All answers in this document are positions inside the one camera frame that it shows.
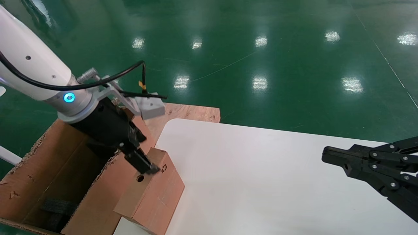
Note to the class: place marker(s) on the silver knurled connector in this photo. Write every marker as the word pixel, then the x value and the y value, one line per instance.
pixel 87 75

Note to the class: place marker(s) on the white metal frame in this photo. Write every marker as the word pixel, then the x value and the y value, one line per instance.
pixel 8 155

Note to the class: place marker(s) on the small white object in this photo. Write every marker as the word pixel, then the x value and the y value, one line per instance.
pixel 2 91

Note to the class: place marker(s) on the small cardboard box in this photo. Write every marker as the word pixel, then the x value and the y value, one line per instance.
pixel 156 202

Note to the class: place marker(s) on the large cardboard box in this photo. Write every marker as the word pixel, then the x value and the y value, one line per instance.
pixel 39 169

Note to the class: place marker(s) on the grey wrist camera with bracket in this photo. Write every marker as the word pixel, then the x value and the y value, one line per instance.
pixel 150 107

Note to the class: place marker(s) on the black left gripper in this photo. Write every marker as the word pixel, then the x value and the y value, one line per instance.
pixel 104 125

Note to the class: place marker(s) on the black foam block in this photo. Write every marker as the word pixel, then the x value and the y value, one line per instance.
pixel 57 212

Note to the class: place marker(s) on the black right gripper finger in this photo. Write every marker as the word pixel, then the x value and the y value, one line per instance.
pixel 392 186
pixel 365 151

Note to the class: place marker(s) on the wooden pallet board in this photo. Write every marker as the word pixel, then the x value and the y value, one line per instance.
pixel 189 112

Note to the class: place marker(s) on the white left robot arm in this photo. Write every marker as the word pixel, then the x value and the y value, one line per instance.
pixel 29 62

